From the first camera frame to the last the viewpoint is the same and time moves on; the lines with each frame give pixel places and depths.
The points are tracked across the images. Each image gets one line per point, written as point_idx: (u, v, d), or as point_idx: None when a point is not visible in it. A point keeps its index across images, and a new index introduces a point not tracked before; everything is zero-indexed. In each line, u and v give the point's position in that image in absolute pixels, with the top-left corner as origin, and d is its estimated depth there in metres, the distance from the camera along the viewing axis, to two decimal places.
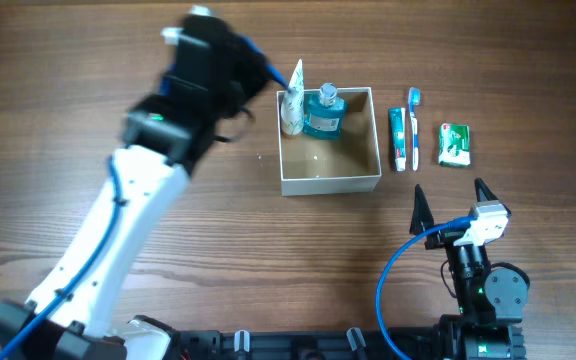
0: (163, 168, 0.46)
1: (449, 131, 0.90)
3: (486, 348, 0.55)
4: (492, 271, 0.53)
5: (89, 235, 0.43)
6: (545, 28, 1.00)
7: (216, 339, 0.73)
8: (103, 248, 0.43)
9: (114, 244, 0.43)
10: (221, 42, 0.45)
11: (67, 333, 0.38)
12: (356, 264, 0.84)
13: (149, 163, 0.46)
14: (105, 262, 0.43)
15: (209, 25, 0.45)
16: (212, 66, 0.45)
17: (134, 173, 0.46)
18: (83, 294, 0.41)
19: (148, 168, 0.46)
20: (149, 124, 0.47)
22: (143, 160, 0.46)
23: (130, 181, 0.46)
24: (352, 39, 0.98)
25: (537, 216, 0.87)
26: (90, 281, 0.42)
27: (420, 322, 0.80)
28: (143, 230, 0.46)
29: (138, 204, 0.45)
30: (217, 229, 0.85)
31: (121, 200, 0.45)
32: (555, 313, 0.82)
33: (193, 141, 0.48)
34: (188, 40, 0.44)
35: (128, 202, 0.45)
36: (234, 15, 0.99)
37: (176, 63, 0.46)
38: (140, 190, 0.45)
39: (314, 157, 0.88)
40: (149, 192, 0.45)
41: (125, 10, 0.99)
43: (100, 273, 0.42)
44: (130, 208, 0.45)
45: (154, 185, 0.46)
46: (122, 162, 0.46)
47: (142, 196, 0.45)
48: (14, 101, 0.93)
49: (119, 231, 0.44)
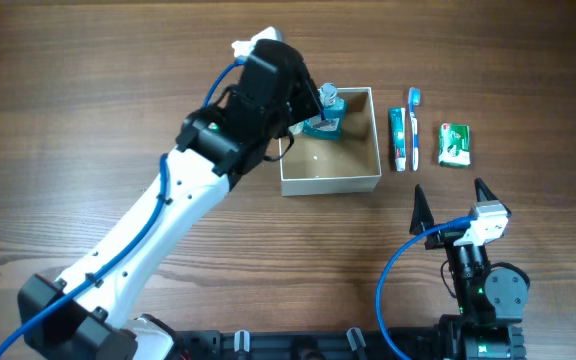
0: (210, 175, 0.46)
1: (450, 130, 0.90)
3: (486, 348, 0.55)
4: (492, 271, 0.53)
5: (129, 229, 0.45)
6: (545, 28, 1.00)
7: (216, 339, 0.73)
8: (141, 243, 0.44)
9: (151, 241, 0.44)
10: (290, 65, 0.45)
11: (90, 319, 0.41)
12: (356, 264, 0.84)
13: (198, 167, 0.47)
14: (139, 256, 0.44)
15: (280, 51, 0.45)
16: (275, 89, 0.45)
17: (182, 174, 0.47)
18: (112, 284, 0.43)
19: (196, 172, 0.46)
20: (206, 134, 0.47)
22: (193, 165, 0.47)
23: (177, 182, 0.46)
24: (352, 38, 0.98)
25: (538, 216, 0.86)
26: (121, 271, 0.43)
27: (420, 322, 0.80)
28: (181, 230, 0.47)
29: (180, 205, 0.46)
30: (217, 229, 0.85)
31: (166, 199, 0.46)
32: (555, 313, 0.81)
33: (241, 156, 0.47)
34: (260, 61, 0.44)
35: (172, 202, 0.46)
36: (234, 15, 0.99)
37: (242, 81, 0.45)
38: (184, 192, 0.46)
39: (314, 157, 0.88)
40: (192, 196, 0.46)
41: (126, 10, 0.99)
43: (132, 265, 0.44)
44: (172, 208, 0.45)
45: (198, 189, 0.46)
46: (175, 162, 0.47)
47: (185, 198, 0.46)
48: (15, 102, 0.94)
49: (157, 228, 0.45)
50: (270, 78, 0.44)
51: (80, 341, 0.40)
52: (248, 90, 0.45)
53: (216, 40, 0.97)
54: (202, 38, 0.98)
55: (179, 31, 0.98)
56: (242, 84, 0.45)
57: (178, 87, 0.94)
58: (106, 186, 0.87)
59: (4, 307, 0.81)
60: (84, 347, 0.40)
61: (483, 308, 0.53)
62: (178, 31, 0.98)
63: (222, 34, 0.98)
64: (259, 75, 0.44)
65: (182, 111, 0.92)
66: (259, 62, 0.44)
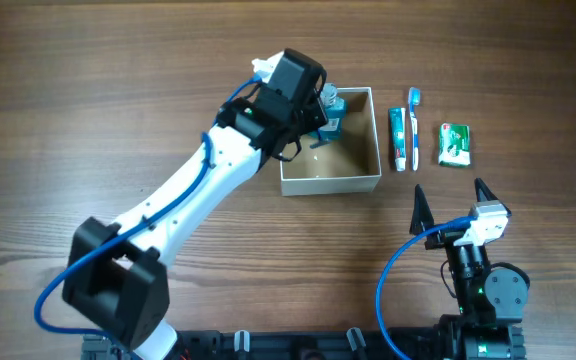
0: (248, 148, 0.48)
1: (449, 131, 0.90)
3: (486, 348, 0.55)
4: (492, 271, 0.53)
5: (177, 185, 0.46)
6: (545, 27, 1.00)
7: (216, 339, 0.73)
8: (189, 198, 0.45)
9: (197, 197, 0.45)
10: (317, 68, 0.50)
11: (146, 260, 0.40)
12: (356, 264, 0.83)
13: (237, 140, 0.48)
14: (187, 209, 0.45)
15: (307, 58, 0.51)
16: (304, 86, 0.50)
17: (224, 144, 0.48)
18: (164, 229, 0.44)
19: (237, 142, 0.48)
20: (242, 117, 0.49)
22: (232, 139, 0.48)
23: (219, 150, 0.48)
24: (352, 38, 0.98)
25: (538, 216, 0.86)
26: (171, 219, 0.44)
27: (420, 322, 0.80)
28: (221, 192, 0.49)
29: (224, 169, 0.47)
30: (217, 229, 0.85)
31: (210, 163, 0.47)
32: (555, 313, 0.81)
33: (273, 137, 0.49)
34: (291, 60, 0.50)
35: (216, 166, 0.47)
36: (234, 15, 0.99)
37: (274, 80, 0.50)
38: (226, 159, 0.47)
39: (314, 158, 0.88)
40: (233, 164, 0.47)
41: (125, 10, 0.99)
43: (182, 216, 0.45)
44: (217, 171, 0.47)
45: (240, 158, 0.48)
46: (216, 134, 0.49)
47: (226, 165, 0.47)
48: (15, 102, 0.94)
49: (204, 186, 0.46)
50: (300, 73, 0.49)
51: (134, 282, 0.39)
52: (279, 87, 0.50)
53: (216, 40, 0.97)
54: (201, 38, 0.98)
55: (179, 31, 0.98)
56: (273, 80, 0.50)
57: (177, 87, 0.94)
58: (106, 186, 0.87)
59: (5, 306, 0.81)
60: (137, 290, 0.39)
61: (483, 308, 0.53)
62: (178, 31, 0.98)
63: (221, 34, 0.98)
64: (291, 73, 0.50)
65: (182, 111, 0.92)
66: (291, 61, 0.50)
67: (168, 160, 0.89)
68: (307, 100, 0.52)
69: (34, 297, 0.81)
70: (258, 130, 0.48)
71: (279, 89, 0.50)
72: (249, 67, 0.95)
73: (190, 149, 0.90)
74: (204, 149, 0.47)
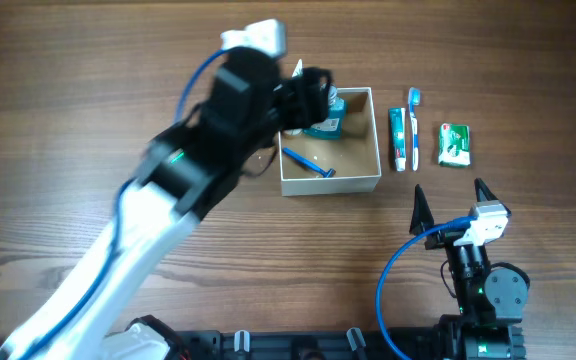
0: (168, 216, 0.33)
1: (449, 131, 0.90)
3: (486, 348, 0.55)
4: (492, 271, 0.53)
5: (73, 287, 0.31)
6: (546, 28, 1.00)
7: (216, 339, 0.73)
8: (91, 303, 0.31)
9: (100, 300, 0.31)
10: (268, 78, 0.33)
11: None
12: (357, 264, 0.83)
13: (157, 207, 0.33)
14: (90, 317, 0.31)
15: (254, 62, 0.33)
16: (249, 107, 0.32)
17: (139, 215, 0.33)
18: (62, 350, 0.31)
19: (154, 211, 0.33)
20: (169, 165, 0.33)
22: (150, 204, 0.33)
23: (132, 225, 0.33)
24: (352, 39, 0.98)
25: (537, 216, 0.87)
26: (70, 335, 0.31)
27: (420, 322, 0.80)
28: (145, 275, 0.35)
29: (138, 252, 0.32)
30: (217, 229, 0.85)
31: (117, 248, 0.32)
32: (554, 312, 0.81)
33: (212, 189, 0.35)
34: (230, 73, 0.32)
35: (124, 252, 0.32)
36: (235, 15, 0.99)
37: (210, 101, 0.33)
38: (140, 237, 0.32)
39: (314, 157, 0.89)
40: (151, 243, 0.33)
41: (126, 10, 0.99)
43: (84, 327, 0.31)
44: (126, 259, 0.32)
45: (159, 233, 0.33)
46: (131, 199, 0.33)
47: (142, 244, 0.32)
48: (15, 101, 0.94)
49: (107, 287, 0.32)
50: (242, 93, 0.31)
51: None
52: (217, 109, 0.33)
53: (216, 41, 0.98)
54: (202, 38, 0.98)
55: (179, 31, 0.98)
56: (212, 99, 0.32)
57: (178, 87, 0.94)
58: (106, 186, 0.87)
59: (4, 306, 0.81)
60: None
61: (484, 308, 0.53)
62: (179, 31, 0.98)
63: (222, 34, 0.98)
64: (231, 93, 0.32)
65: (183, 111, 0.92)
66: (226, 73, 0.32)
67: None
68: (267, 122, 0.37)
69: (34, 297, 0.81)
70: (190, 181, 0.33)
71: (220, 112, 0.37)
72: None
73: None
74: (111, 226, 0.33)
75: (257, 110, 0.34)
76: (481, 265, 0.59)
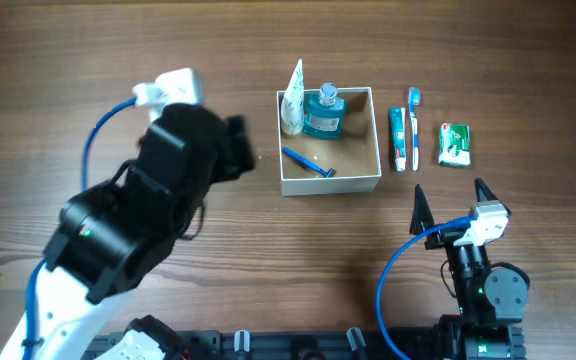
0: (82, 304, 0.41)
1: (449, 130, 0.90)
3: (486, 348, 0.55)
4: (492, 271, 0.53)
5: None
6: (545, 28, 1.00)
7: (216, 339, 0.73)
8: None
9: None
10: (208, 139, 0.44)
11: None
12: (356, 264, 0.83)
13: (71, 295, 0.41)
14: None
15: (190, 126, 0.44)
16: (184, 165, 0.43)
17: (54, 305, 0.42)
18: None
19: (67, 299, 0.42)
20: (91, 232, 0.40)
22: (65, 288, 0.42)
23: (49, 314, 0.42)
24: (352, 38, 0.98)
25: (537, 216, 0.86)
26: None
27: (420, 322, 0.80)
28: (73, 348, 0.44)
29: (58, 339, 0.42)
30: (217, 229, 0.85)
31: (36, 340, 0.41)
32: (555, 312, 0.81)
33: (137, 256, 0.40)
34: (169, 134, 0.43)
35: (43, 341, 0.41)
36: (234, 15, 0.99)
37: (147, 159, 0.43)
38: (57, 327, 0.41)
39: (314, 157, 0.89)
40: (66, 332, 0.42)
41: (126, 10, 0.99)
43: None
44: (46, 346, 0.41)
45: (71, 324, 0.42)
46: (47, 288, 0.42)
47: (60, 333, 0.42)
48: (15, 101, 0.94)
49: None
50: (178, 151, 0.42)
51: None
52: (154, 167, 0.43)
53: (216, 41, 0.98)
54: (202, 38, 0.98)
55: (179, 31, 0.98)
56: (142, 162, 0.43)
57: None
58: None
59: (4, 306, 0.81)
60: None
61: (484, 308, 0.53)
62: (178, 31, 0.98)
63: (222, 34, 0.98)
64: (168, 151, 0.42)
65: None
66: (164, 131, 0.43)
67: None
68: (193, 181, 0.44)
69: None
70: (111, 249, 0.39)
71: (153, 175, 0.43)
72: (250, 67, 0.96)
73: None
74: (30, 321, 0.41)
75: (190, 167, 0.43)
76: (481, 265, 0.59)
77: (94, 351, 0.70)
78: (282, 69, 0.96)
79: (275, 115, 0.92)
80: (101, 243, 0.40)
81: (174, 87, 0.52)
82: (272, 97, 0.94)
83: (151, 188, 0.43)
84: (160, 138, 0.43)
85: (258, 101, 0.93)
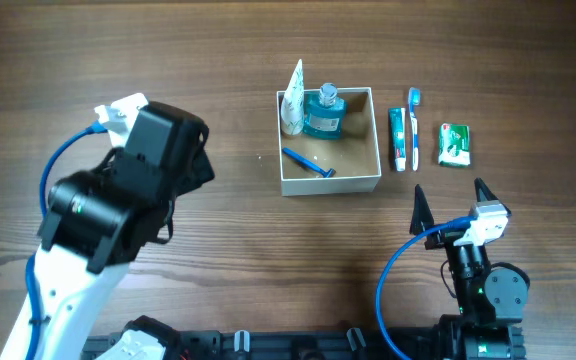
0: (86, 274, 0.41)
1: (449, 130, 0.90)
3: (486, 348, 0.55)
4: (492, 271, 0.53)
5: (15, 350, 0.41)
6: (545, 28, 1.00)
7: (216, 339, 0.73)
8: None
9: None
10: (192, 123, 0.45)
11: None
12: (357, 264, 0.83)
13: (71, 268, 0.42)
14: None
15: (174, 111, 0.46)
16: (169, 145, 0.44)
17: (56, 281, 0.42)
18: None
19: (70, 273, 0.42)
20: (83, 206, 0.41)
22: (64, 263, 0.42)
23: (51, 293, 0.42)
24: (352, 39, 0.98)
25: (537, 216, 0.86)
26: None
27: (420, 322, 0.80)
28: (80, 329, 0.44)
29: (64, 314, 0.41)
30: (217, 229, 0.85)
31: (41, 318, 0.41)
32: (555, 312, 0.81)
33: (130, 225, 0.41)
34: (156, 115, 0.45)
35: (49, 319, 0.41)
36: (234, 15, 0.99)
37: (135, 141, 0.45)
38: (62, 301, 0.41)
39: (314, 157, 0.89)
40: (73, 305, 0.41)
41: (126, 10, 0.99)
43: None
44: (52, 325, 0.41)
45: (76, 297, 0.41)
46: (45, 265, 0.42)
47: (64, 309, 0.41)
48: (15, 102, 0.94)
49: (42, 350, 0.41)
50: (166, 130, 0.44)
51: None
52: (142, 148, 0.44)
53: (216, 41, 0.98)
54: (202, 38, 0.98)
55: (179, 31, 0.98)
56: (130, 143, 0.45)
57: (177, 87, 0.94)
58: None
59: (4, 306, 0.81)
60: None
61: (484, 308, 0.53)
62: (178, 31, 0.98)
63: (222, 34, 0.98)
64: (155, 131, 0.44)
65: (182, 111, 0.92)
66: (151, 114, 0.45)
67: None
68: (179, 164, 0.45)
69: None
70: (105, 219, 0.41)
71: (140, 154, 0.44)
72: (250, 67, 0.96)
73: None
74: (32, 303, 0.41)
75: (175, 147, 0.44)
76: (481, 265, 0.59)
77: (94, 351, 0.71)
78: (282, 70, 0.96)
79: (275, 115, 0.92)
80: (95, 214, 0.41)
81: (132, 107, 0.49)
82: (272, 98, 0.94)
83: (141, 166, 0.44)
84: (147, 120, 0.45)
85: (257, 101, 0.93)
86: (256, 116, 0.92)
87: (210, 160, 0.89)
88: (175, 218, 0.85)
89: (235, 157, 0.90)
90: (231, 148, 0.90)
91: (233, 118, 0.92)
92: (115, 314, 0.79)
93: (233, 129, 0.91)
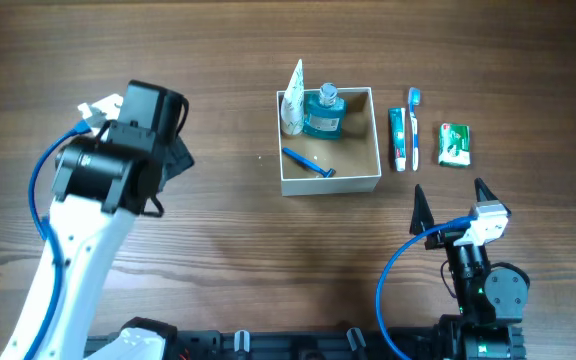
0: (102, 216, 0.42)
1: (449, 130, 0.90)
3: (486, 348, 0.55)
4: (492, 271, 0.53)
5: (35, 303, 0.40)
6: (545, 28, 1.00)
7: (216, 339, 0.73)
8: (57, 313, 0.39)
9: (65, 309, 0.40)
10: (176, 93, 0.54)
11: None
12: (357, 264, 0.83)
13: (86, 212, 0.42)
14: (59, 330, 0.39)
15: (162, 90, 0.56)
16: (159, 109, 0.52)
17: (72, 227, 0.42)
18: None
19: (85, 218, 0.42)
20: (89, 162, 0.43)
22: (78, 211, 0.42)
23: (68, 238, 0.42)
24: (352, 39, 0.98)
25: (537, 216, 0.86)
26: (46, 352, 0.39)
27: (420, 322, 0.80)
28: (97, 279, 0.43)
29: (84, 256, 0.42)
30: (217, 229, 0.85)
31: (62, 261, 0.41)
32: (554, 312, 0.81)
33: (133, 175, 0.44)
34: (144, 87, 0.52)
35: (70, 262, 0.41)
36: (234, 15, 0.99)
37: (127, 110, 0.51)
38: (81, 244, 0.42)
39: (314, 157, 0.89)
40: (92, 246, 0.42)
41: (126, 10, 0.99)
43: (57, 341, 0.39)
44: (74, 267, 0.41)
45: (95, 237, 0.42)
46: (59, 215, 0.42)
47: (84, 251, 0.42)
48: (15, 101, 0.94)
49: (65, 295, 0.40)
50: (155, 96, 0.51)
51: None
52: (135, 115, 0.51)
53: (216, 41, 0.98)
54: (202, 38, 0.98)
55: (179, 31, 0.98)
56: (124, 112, 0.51)
57: (177, 87, 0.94)
58: None
59: (4, 306, 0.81)
60: None
61: (484, 308, 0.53)
62: (178, 31, 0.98)
63: (222, 34, 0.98)
64: (145, 98, 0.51)
65: None
66: (139, 87, 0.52)
67: None
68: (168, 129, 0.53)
69: None
70: (110, 168, 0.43)
71: (133, 120, 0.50)
72: (250, 67, 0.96)
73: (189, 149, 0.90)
74: (50, 247, 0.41)
75: (164, 112, 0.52)
76: (481, 265, 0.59)
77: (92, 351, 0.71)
78: (282, 69, 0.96)
79: (275, 115, 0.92)
80: (103, 163, 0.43)
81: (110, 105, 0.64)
82: (272, 98, 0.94)
83: (134, 129, 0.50)
84: (138, 88, 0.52)
85: (257, 101, 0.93)
86: (256, 116, 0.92)
87: (211, 160, 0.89)
88: (175, 218, 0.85)
89: (235, 156, 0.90)
90: (231, 148, 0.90)
91: (233, 118, 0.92)
92: (115, 314, 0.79)
93: (233, 129, 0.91)
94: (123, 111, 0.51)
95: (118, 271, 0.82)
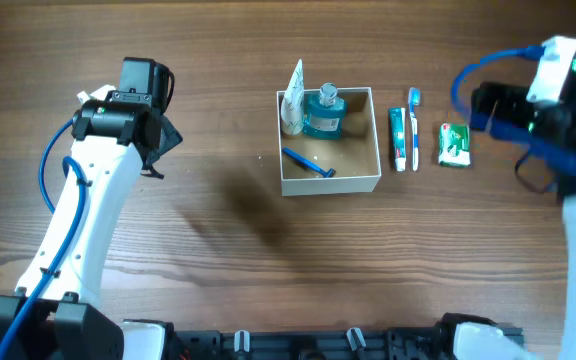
0: (117, 148, 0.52)
1: (449, 131, 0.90)
3: None
4: None
5: (63, 218, 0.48)
6: (545, 28, 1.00)
7: (216, 339, 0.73)
8: (82, 224, 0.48)
9: (87, 221, 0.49)
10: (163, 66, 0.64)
11: (66, 304, 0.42)
12: (356, 263, 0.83)
13: (104, 147, 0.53)
14: (83, 239, 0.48)
15: None
16: (150, 78, 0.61)
17: (93, 157, 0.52)
18: (69, 269, 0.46)
19: (104, 151, 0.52)
20: (102, 116, 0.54)
22: (97, 146, 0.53)
23: (89, 164, 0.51)
24: (352, 39, 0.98)
25: (537, 216, 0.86)
26: (73, 256, 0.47)
27: (420, 322, 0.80)
28: (112, 202, 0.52)
29: (103, 179, 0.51)
30: (216, 227, 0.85)
31: (86, 182, 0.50)
32: (555, 313, 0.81)
33: (139, 123, 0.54)
34: (135, 60, 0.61)
35: (92, 183, 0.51)
36: (234, 15, 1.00)
37: (125, 80, 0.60)
38: (101, 170, 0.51)
39: (314, 157, 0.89)
40: (110, 171, 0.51)
41: (126, 10, 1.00)
43: (82, 248, 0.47)
44: (95, 187, 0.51)
45: (112, 164, 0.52)
46: (82, 150, 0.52)
47: (103, 174, 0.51)
48: (15, 101, 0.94)
49: (89, 210, 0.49)
50: (145, 66, 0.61)
51: (60, 326, 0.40)
52: (132, 85, 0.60)
53: (216, 41, 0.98)
54: (202, 38, 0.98)
55: (179, 31, 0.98)
56: (122, 83, 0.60)
57: (177, 87, 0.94)
58: None
59: None
60: (67, 332, 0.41)
61: None
62: (178, 31, 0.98)
63: (222, 34, 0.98)
64: (138, 69, 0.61)
65: (183, 111, 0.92)
66: (130, 61, 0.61)
67: (168, 160, 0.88)
68: (161, 95, 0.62)
69: None
70: (121, 117, 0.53)
71: (133, 88, 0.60)
72: (250, 67, 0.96)
73: (190, 149, 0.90)
74: (74, 172, 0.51)
75: (155, 81, 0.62)
76: None
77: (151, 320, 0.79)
78: (282, 69, 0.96)
79: (275, 115, 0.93)
80: (115, 110, 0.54)
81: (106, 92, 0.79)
82: (272, 98, 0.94)
83: (133, 95, 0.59)
84: (132, 63, 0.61)
85: (258, 101, 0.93)
86: (256, 116, 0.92)
87: (211, 159, 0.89)
88: (176, 218, 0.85)
89: (236, 156, 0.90)
90: (231, 148, 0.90)
91: (233, 119, 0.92)
92: (114, 314, 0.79)
93: (233, 130, 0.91)
94: (121, 82, 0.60)
95: (118, 271, 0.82)
